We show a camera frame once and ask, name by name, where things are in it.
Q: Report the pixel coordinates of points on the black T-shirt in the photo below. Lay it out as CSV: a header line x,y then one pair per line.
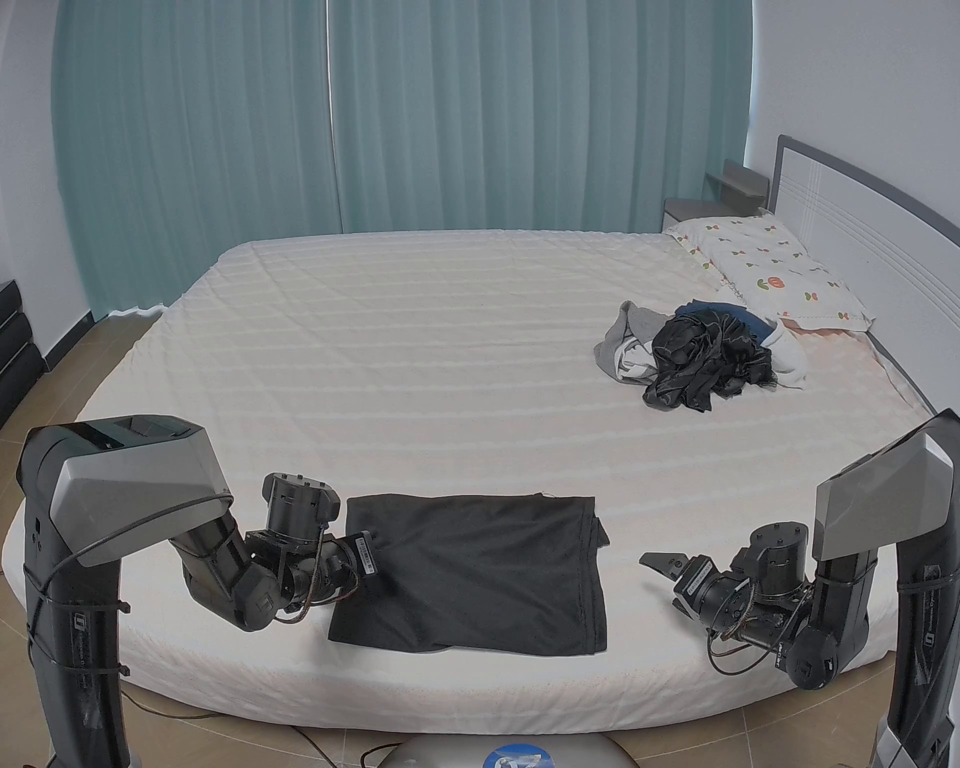
x,y
480,570

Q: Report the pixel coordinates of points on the pile of clothes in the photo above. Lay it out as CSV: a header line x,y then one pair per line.
x,y
705,356

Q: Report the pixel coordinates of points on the black chest of drawers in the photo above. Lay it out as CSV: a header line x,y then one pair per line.
x,y
15,352

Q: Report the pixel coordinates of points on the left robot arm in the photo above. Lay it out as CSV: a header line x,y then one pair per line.
x,y
135,487

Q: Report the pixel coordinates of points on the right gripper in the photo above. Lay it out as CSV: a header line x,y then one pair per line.
x,y
701,585

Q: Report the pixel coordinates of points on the white printed pillow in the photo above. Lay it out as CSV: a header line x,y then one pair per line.
x,y
772,262

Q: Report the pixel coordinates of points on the bed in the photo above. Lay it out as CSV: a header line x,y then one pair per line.
x,y
412,337

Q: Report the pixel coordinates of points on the blue-green curtain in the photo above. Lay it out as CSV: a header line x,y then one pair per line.
x,y
195,150
540,112

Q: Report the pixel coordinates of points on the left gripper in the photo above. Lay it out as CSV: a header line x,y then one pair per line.
x,y
364,559

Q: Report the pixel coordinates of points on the grey bedside table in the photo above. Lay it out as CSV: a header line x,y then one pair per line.
x,y
712,202

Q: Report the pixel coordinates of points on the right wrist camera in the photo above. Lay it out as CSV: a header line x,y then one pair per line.
x,y
742,564

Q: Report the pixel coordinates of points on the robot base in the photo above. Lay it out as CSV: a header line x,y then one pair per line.
x,y
450,754

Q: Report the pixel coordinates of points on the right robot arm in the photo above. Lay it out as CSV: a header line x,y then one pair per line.
x,y
892,487

